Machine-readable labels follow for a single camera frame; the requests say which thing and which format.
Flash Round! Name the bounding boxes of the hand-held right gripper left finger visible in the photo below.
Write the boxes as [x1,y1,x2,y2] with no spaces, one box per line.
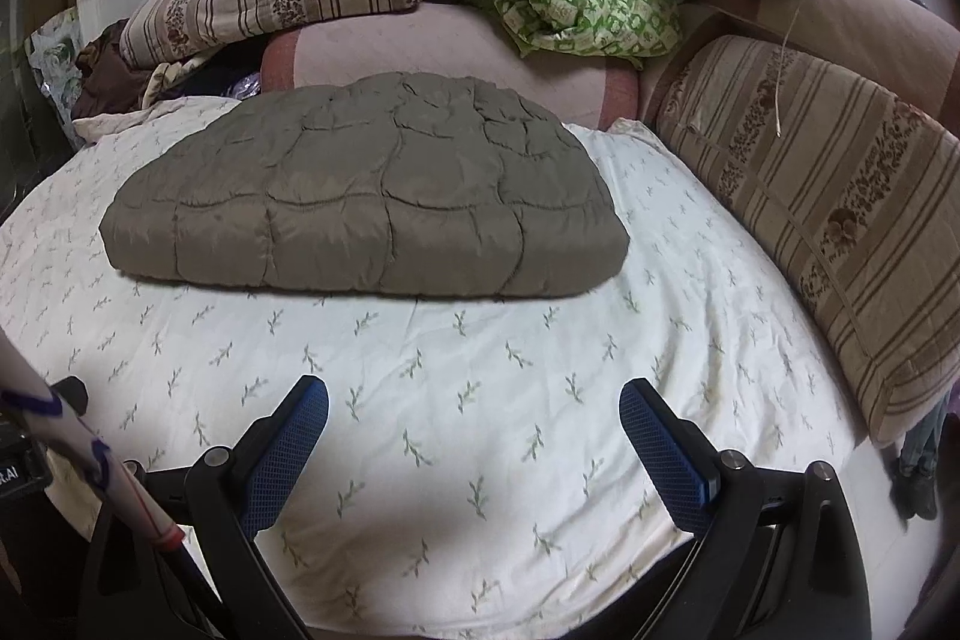
[79,376,331,640]

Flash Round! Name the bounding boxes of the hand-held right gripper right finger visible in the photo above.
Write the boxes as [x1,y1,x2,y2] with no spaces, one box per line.
[619,377,875,640]

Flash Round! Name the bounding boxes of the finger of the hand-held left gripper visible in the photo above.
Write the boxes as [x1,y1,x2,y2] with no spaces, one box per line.
[51,375,89,417]

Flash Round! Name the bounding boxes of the olive quilted jacket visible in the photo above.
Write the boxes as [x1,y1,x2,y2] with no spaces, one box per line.
[99,71,631,301]

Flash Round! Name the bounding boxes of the white leaf-print bedsheet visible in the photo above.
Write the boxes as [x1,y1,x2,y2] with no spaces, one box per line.
[0,96,863,640]

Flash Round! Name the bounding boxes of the blue jeans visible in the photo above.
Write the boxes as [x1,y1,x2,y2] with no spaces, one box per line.
[891,413,947,522]

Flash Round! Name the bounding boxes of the long striped floral cushion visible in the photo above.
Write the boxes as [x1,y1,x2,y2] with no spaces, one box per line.
[654,35,960,451]

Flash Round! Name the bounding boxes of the brown cloth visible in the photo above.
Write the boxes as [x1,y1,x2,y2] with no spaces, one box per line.
[73,20,164,121]

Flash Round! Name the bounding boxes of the cream cloth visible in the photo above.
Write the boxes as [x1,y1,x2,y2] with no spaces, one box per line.
[141,56,205,107]

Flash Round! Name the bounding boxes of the floral plastic bag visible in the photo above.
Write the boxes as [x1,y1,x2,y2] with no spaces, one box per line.
[28,8,85,103]

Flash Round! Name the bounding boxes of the dark cloth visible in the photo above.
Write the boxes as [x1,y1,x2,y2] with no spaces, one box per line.
[178,61,265,103]

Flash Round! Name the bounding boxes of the pink mattress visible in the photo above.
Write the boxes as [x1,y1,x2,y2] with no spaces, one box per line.
[257,0,644,133]

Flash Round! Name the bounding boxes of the tan sofa backrest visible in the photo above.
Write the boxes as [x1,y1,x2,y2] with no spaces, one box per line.
[701,0,960,120]

